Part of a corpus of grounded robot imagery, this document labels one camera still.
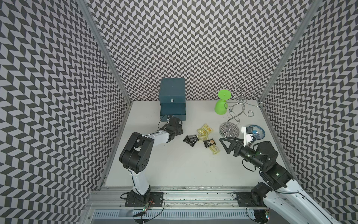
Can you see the yellow cookie packet top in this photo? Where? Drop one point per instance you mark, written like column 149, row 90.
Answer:
column 207, row 129

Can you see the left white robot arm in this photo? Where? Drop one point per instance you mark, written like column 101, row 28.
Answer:
column 137, row 151

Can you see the black cookie packet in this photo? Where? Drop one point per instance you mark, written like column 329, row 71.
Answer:
column 209, row 143

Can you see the dark teal drawer box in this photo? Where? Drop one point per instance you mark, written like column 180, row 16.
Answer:
column 172, row 98

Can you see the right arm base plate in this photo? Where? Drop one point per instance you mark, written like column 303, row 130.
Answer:
column 248, row 199

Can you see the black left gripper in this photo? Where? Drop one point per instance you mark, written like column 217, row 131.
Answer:
column 180, row 130

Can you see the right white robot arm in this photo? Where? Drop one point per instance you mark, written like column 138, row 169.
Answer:
column 278, row 190

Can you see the chrome wire hook stand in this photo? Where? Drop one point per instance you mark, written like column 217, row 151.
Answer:
column 230, row 128

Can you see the yellow cookie packet middle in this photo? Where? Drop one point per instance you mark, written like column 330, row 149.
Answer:
column 202, row 134

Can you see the black cookie packet barcode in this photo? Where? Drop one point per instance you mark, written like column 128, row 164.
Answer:
column 191, row 140

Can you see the green plastic goblet cup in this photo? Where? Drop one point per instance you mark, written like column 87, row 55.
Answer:
column 221, row 105

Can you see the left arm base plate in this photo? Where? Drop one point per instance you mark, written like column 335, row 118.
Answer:
column 135, row 200

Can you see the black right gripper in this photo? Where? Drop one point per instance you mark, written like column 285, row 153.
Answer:
column 237, row 145

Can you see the pale yellow cookie packet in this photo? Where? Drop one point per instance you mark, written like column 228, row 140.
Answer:
column 214, row 149

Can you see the aluminium front rail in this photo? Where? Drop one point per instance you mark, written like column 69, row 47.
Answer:
column 180, row 205

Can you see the blue floral ceramic bowl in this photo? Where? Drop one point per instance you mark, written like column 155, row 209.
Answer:
column 258, row 132

